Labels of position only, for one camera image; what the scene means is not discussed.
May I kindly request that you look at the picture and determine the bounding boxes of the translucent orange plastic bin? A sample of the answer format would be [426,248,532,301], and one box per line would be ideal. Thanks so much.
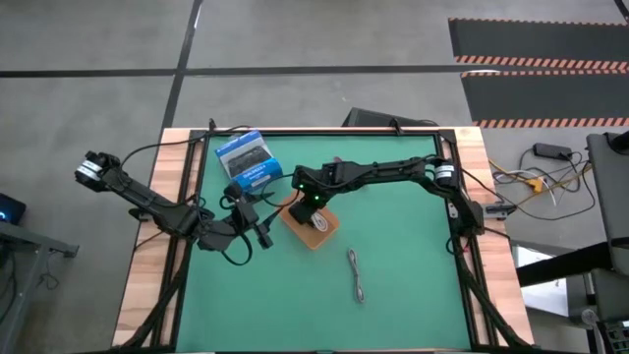
[278,190,341,251]

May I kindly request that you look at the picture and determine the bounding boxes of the white sheet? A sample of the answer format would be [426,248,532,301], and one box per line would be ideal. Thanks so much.
[510,245,574,316]

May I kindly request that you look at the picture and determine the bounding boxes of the grey desk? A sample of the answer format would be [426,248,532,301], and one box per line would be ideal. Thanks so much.
[586,130,629,276]

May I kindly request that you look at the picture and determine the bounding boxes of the black orange striped floor mat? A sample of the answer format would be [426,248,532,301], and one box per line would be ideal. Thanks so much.
[460,70,629,129]
[447,17,629,65]

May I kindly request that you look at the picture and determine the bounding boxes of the black white braided USB-C cable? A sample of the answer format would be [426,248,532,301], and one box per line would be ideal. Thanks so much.
[346,248,367,305]

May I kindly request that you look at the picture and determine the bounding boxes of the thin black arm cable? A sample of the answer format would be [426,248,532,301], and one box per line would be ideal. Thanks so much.
[119,117,255,168]

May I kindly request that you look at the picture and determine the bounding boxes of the grey metal stand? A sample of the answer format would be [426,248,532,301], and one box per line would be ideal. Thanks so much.
[0,220,81,353]

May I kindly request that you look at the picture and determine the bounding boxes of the dark device with blue light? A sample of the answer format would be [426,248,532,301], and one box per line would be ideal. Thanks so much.
[0,192,29,226]

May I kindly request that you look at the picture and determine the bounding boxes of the black power adapter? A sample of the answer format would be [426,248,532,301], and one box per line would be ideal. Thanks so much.
[533,142,574,160]

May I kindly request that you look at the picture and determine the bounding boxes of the blue cardboard product box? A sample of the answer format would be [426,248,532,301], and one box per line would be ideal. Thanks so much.
[214,128,285,194]

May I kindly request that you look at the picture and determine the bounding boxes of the black beam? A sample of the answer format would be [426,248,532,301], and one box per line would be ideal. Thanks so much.
[515,240,615,289]

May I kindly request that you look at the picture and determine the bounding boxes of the green table mat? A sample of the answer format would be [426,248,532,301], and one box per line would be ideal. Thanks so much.
[175,134,474,353]

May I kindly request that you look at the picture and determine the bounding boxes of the yellow floor cable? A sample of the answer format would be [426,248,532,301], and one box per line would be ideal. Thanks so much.
[488,157,594,208]

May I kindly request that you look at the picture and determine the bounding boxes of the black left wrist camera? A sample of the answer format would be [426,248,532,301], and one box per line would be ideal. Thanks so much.
[255,223,275,251]

